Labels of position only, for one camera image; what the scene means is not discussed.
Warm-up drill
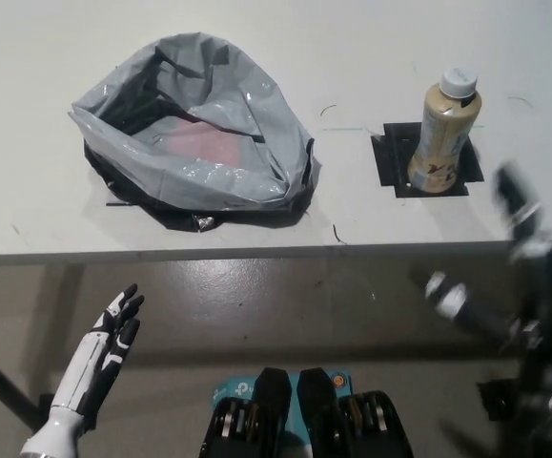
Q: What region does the pink sheet inside bag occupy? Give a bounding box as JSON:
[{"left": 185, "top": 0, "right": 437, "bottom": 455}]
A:
[{"left": 164, "top": 117, "right": 244, "bottom": 167}]

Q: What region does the left black robot torso block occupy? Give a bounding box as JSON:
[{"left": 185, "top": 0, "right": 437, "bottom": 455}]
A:
[{"left": 200, "top": 365, "right": 292, "bottom": 458}]

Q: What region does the beige protein shake bottle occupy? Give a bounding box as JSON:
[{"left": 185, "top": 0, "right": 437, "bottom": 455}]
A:
[{"left": 407, "top": 66, "right": 484, "bottom": 195}]

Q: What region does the black tape square marker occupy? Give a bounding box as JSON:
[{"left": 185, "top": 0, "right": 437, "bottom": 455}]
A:
[{"left": 370, "top": 122, "right": 485, "bottom": 198}]

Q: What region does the grey plastic bag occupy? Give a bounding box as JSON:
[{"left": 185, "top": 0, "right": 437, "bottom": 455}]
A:
[{"left": 68, "top": 31, "right": 316, "bottom": 211}]

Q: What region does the teal box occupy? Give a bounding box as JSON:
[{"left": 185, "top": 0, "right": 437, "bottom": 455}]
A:
[{"left": 210, "top": 370, "right": 354, "bottom": 458}]

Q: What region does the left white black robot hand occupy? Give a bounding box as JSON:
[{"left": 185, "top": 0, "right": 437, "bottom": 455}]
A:
[{"left": 50, "top": 283, "right": 145, "bottom": 425}]

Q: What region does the black table leg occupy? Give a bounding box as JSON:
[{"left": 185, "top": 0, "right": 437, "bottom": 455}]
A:
[{"left": 0, "top": 333, "right": 51, "bottom": 430}]

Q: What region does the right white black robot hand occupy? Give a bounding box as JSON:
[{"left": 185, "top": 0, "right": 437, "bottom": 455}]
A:
[{"left": 422, "top": 159, "right": 552, "bottom": 383}]

